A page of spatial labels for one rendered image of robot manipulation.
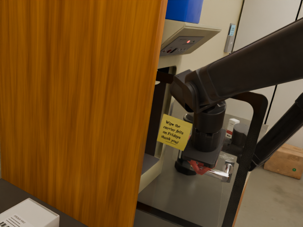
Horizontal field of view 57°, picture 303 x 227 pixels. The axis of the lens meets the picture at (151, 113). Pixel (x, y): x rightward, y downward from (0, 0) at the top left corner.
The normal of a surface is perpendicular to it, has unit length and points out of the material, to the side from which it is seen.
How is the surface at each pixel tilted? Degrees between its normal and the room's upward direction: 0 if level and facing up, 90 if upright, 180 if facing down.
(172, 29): 90
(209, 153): 26
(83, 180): 90
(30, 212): 0
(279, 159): 90
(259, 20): 90
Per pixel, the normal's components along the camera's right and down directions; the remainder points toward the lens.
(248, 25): -0.47, 0.22
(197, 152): -0.04, -0.73
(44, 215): 0.14, -0.93
